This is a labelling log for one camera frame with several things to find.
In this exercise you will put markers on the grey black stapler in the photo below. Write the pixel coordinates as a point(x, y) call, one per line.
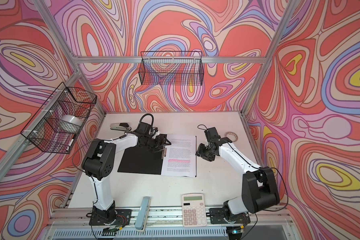
point(124, 127)

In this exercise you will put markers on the black wire basket left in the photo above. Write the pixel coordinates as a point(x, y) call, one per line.
point(52, 135)

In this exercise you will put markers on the printed paper sheet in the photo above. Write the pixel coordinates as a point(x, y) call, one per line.
point(180, 158)

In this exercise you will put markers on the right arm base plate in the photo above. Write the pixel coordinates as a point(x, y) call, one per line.
point(224, 216)

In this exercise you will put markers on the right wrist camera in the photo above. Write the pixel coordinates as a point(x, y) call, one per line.
point(211, 134)

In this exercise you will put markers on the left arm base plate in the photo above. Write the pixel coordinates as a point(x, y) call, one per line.
point(118, 217)

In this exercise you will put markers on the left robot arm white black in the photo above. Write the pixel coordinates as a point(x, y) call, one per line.
point(99, 163)

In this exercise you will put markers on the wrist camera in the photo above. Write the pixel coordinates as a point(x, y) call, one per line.
point(211, 134)
point(147, 130)

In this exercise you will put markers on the blue folder black inside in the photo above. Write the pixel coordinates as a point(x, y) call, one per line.
point(141, 161)

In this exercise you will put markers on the marker pen in basket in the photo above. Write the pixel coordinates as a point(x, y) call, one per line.
point(70, 144)

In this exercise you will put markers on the clear tape roll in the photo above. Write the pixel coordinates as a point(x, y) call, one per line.
point(232, 136)

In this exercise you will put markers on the pink white calculator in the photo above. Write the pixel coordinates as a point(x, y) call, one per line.
point(194, 210)

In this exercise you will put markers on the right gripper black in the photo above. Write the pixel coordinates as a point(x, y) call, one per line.
point(200, 152)

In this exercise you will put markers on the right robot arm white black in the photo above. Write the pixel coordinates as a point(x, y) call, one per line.
point(259, 185)

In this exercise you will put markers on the black wire basket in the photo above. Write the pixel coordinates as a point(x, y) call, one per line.
point(171, 68)
point(52, 135)

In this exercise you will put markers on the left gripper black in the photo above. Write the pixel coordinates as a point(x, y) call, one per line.
point(158, 145)

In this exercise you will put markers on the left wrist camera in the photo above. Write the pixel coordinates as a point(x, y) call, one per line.
point(147, 130)

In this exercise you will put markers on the light blue eraser bar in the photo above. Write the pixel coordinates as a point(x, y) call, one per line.
point(142, 217)

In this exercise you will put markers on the black wire basket back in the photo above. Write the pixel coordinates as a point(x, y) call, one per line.
point(171, 68)

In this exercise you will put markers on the grey tape roll in basket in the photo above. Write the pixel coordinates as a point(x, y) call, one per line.
point(72, 120)

